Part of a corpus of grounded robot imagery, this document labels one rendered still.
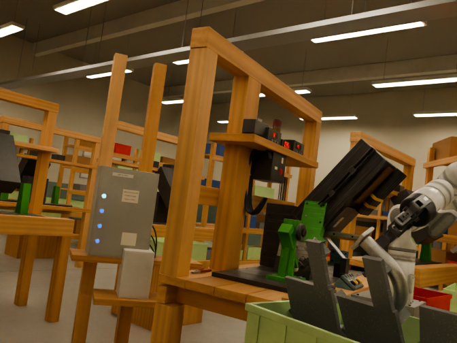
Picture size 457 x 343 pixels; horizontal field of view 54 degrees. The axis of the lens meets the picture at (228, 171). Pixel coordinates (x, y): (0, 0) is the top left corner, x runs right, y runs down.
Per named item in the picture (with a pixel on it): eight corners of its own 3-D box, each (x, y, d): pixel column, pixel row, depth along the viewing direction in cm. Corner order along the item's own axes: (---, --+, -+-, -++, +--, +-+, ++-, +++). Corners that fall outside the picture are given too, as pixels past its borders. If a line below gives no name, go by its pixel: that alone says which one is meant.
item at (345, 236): (370, 242, 233) (370, 236, 233) (362, 242, 219) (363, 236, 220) (300, 232, 253) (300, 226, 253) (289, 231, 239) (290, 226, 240)
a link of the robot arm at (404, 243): (410, 204, 151) (405, 255, 149) (425, 207, 156) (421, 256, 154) (385, 202, 158) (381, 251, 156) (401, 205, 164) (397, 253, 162)
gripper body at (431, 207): (400, 205, 111) (379, 222, 106) (419, 184, 105) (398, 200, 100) (424, 227, 108) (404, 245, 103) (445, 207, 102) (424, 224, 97)
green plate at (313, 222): (323, 247, 223) (331, 207, 229) (318, 242, 216) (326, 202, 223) (301, 244, 229) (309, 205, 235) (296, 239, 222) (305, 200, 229)
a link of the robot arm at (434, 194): (458, 218, 100) (470, 207, 103) (418, 184, 104) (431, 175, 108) (434, 241, 106) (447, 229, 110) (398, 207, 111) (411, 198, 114)
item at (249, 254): (281, 273, 900) (294, 160, 918) (196, 278, 715) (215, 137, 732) (259, 267, 935) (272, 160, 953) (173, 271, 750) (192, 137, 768)
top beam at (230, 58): (321, 124, 318) (322, 111, 318) (206, 46, 189) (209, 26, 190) (309, 124, 322) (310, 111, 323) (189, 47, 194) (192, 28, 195)
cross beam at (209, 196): (293, 216, 308) (295, 203, 309) (182, 202, 197) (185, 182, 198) (287, 214, 311) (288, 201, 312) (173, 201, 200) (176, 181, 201)
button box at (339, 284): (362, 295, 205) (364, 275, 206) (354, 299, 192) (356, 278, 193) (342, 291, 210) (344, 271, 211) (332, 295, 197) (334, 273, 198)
